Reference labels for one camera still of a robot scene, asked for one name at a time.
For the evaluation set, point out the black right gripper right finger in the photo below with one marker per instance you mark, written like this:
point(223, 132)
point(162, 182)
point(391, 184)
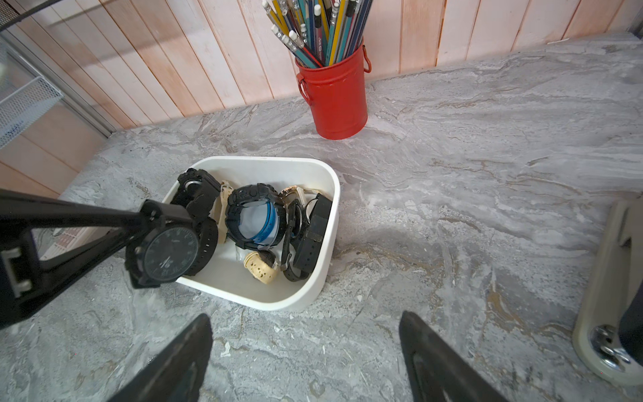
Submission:
point(436, 372)

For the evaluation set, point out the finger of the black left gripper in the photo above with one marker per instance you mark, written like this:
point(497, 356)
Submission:
point(29, 283)

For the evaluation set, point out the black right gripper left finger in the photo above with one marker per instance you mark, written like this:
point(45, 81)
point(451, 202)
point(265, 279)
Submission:
point(178, 372)

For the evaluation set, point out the black watch with keychain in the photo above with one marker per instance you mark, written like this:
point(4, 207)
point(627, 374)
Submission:
point(178, 241)

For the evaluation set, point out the blue translucent plastic watch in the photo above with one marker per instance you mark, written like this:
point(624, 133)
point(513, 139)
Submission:
point(259, 222)

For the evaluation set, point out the black digital watch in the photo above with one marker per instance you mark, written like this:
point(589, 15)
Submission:
point(197, 191)
point(248, 194)
point(297, 224)

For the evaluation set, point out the gold bracelet watch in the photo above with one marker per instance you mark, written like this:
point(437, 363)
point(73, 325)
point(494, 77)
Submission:
point(292, 193)

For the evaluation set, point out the cream silicone watch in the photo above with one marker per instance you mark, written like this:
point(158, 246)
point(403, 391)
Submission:
point(220, 206)

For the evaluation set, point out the white plastic storage box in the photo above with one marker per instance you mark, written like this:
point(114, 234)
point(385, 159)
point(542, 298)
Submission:
point(225, 275)

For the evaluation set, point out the black and cream utility knife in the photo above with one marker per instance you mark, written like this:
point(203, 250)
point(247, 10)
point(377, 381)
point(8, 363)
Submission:
point(607, 334)

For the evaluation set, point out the red metal pencil bucket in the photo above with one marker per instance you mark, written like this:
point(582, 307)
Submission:
point(336, 95)

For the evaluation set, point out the bundle of coloured pencils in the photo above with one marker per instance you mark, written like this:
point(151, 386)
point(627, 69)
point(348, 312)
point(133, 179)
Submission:
point(319, 34)

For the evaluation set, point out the white wire mesh shelf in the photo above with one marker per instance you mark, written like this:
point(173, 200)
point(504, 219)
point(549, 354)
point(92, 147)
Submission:
point(26, 94)

